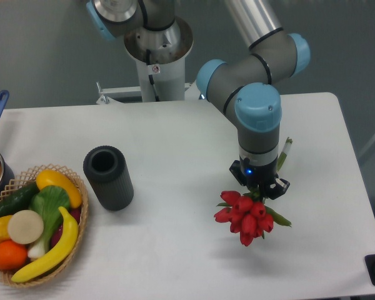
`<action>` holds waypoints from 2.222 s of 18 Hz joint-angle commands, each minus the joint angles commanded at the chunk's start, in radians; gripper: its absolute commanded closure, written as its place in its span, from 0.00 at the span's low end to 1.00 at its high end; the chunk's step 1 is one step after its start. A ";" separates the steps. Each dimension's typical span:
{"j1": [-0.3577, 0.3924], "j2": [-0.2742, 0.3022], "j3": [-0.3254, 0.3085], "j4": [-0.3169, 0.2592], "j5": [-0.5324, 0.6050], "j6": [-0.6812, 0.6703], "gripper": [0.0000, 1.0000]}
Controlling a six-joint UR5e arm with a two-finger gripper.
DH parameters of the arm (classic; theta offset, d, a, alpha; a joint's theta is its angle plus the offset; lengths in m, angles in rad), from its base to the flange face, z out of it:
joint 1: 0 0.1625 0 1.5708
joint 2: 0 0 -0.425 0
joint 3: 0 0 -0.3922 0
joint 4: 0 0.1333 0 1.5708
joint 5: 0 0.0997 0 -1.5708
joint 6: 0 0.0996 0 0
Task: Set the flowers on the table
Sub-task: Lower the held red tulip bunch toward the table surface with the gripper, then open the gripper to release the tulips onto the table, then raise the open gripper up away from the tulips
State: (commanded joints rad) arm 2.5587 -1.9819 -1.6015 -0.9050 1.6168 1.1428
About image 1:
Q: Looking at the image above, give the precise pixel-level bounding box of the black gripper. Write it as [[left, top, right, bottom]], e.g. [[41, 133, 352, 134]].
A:
[[229, 156, 290, 200]]

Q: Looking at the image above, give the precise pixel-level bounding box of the red tulip bouquet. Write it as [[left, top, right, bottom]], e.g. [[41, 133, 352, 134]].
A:
[[214, 186, 291, 247]]

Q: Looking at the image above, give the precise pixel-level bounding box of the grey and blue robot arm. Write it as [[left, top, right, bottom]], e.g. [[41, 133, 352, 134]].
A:
[[86, 1, 311, 199]]

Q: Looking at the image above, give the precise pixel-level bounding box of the dark grey ribbed vase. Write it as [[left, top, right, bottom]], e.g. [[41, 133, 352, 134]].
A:
[[83, 146, 134, 211]]

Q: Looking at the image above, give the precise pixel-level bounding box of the purple eggplant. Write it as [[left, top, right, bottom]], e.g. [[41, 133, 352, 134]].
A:
[[51, 207, 81, 252]]

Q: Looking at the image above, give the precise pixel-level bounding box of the yellow banana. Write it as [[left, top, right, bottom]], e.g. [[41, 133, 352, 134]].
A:
[[11, 206, 79, 284]]

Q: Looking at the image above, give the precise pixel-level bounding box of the green bok choy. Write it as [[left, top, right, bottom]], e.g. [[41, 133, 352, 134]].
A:
[[27, 185, 70, 261]]

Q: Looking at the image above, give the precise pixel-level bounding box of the woven wicker basket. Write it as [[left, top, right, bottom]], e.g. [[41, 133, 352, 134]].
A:
[[0, 164, 89, 288]]

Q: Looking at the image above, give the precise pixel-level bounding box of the beige round slice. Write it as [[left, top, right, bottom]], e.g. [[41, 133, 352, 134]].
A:
[[7, 210, 44, 244]]

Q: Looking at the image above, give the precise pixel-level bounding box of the green cucumber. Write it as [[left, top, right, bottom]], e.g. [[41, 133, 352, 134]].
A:
[[0, 182, 39, 218]]

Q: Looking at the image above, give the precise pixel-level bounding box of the orange fruit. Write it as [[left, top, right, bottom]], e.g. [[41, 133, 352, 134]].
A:
[[0, 240, 28, 271]]

